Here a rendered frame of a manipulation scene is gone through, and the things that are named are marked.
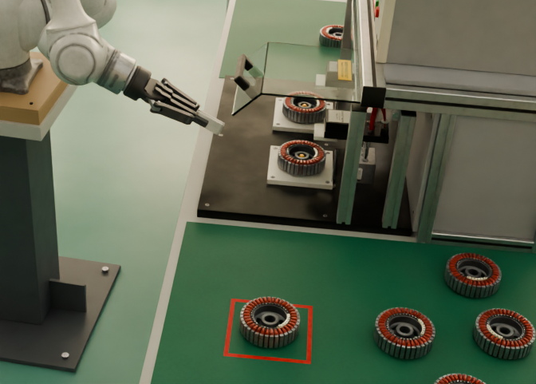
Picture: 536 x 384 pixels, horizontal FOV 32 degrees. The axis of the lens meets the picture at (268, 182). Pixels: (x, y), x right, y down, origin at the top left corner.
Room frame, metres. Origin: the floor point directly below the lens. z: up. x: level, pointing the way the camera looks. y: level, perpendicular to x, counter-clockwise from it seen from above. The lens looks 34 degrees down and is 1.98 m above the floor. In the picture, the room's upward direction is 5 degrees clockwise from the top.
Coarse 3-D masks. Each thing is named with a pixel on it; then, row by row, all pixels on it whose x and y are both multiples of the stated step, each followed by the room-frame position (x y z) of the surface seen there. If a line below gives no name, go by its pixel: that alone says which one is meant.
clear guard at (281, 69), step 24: (264, 48) 1.91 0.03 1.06; (288, 48) 1.90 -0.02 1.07; (312, 48) 1.91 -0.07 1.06; (336, 48) 1.92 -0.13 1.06; (264, 72) 1.78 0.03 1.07; (288, 72) 1.79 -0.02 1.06; (312, 72) 1.80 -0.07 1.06; (336, 72) 1.81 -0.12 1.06; (240, 96) 1.75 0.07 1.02; (288, 96) 1.69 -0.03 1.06; (312, 96) 1.69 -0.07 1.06; (336, 96) 1.70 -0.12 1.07; (360, 96) 1.71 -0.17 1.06
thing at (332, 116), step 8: (328, 112) 1.89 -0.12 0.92; (336, 112) 1.89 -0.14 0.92; (344, 112) 1.90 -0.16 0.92; (328, 120) 1.85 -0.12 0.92; (336, 120) 1.86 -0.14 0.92; (344, 120) 1.86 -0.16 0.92; (320, 128) 1.88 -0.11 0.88; (328, 128) 1.84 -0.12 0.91; (336, 128) 1.84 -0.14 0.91; (344, 128) 1.84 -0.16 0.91; (368, 128) 1.87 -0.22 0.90; (376, 128) 1.88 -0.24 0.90; (320, 136) 1.85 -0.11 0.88; (328, 136) 1.84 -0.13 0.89; (336, 136) 1.84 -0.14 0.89; (344, 136) 1.84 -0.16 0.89; (368, 136) 1.84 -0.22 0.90; (376, 136) 1.84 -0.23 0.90; (384, 136) 1.84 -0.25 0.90; (368, 144) 1.85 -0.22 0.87
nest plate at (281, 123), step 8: (280, 104) 2.16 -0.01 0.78; (328, 104) 2.18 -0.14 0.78; (280, 112) 2.12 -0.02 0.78; (280, 120) 2.08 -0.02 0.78; (288, 120) 2.08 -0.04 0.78; (280, 128) 2.04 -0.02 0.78; (288, 128) 2.04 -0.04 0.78; (296, 128) 2.04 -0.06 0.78; (304, 128) 2.05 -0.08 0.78; (312, 128) 2.05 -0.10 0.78
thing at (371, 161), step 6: (372, 150) 1.90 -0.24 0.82; (372, 156) 1.87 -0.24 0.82; (360, 162) 1.84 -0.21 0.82; (366, 162) 1.84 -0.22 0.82; (372, 162) 1.85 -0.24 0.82; (366, 168) 1.84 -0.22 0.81; (372, 168) 1.84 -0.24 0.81; (366, 174) 1.84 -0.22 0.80; (372, 174) 1.84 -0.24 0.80; (360, 180) 1.84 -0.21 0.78; (366, 180) 1.84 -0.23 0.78; (372, 180) 1.84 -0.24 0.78
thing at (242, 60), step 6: (240, 60) 1.83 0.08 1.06; (246, 60) 1.85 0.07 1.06; (240, 66) 1.80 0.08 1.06; (246, 66) 1.85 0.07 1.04; (252, 66) 1.85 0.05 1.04; (240, 72) 1.77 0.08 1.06; (234, 78) 1.76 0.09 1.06; (240, 78) 1.75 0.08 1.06; (240, 84) 1.75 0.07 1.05; (246, 84) 1.76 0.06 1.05
